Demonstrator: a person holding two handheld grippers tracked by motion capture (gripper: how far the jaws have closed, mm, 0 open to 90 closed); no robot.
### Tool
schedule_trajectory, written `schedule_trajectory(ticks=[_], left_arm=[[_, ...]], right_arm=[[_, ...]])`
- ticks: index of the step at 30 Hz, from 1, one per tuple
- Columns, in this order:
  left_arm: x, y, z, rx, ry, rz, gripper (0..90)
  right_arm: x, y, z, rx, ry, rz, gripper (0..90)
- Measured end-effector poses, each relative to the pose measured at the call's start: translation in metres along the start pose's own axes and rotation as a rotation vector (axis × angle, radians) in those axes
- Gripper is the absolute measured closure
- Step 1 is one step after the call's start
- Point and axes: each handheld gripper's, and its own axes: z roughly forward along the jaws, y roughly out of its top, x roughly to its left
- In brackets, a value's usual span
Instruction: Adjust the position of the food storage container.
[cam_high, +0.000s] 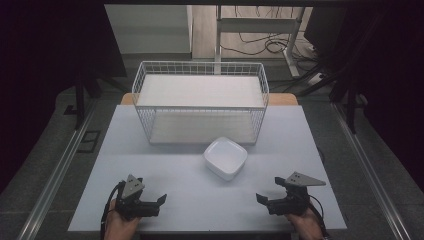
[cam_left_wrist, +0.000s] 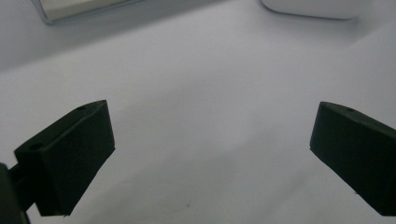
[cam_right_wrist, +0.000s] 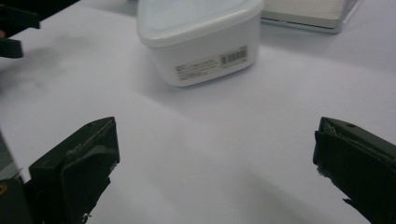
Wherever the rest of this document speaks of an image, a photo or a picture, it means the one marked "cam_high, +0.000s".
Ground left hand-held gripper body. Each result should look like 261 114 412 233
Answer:
114 174 161 221

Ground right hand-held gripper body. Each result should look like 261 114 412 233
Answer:
266 171 327 216

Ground white square bowl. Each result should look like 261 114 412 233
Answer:
202 136 249 182

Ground white wire basket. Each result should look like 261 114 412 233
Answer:
131 60 270 146

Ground person's left hand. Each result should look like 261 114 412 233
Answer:
104 199 141 240

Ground person's right hand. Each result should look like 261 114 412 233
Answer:
284 207 325 240

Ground wooden table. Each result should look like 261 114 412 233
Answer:
120 92 299 107

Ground black metal stand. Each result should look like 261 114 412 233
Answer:
73 71 129 130
328 78 368 135

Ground white power strip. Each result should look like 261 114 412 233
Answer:
306 72 325 87

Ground dark curtain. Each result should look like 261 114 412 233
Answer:
303 4 424 194
0 0 128 194

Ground white cabinet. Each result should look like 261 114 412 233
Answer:
104 4 194 55

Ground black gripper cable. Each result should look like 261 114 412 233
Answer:
307 198 331 240
100 180 126 240

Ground black floor outlet frame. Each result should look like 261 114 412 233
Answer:
77 130 102 154

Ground aluminium floor rail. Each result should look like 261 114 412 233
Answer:
330 102 413 240
16 99 96 240

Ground black floor cables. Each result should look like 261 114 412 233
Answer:
219 5 321 63

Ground white metal desk frame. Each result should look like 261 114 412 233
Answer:
214 4 306 78

